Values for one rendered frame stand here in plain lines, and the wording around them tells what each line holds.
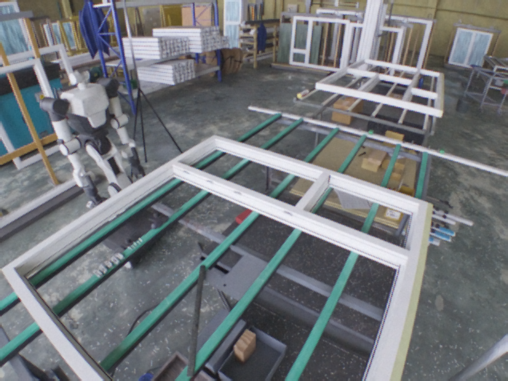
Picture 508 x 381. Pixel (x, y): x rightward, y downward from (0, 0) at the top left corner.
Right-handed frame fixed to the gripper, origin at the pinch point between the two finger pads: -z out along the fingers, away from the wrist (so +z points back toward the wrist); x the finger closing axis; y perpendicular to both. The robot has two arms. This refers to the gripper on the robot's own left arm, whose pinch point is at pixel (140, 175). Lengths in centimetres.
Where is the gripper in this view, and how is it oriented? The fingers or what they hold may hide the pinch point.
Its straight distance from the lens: 242.9
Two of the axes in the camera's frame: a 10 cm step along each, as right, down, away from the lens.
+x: 8.8, 0.9, -4.6
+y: 4.3, -5.4, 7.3
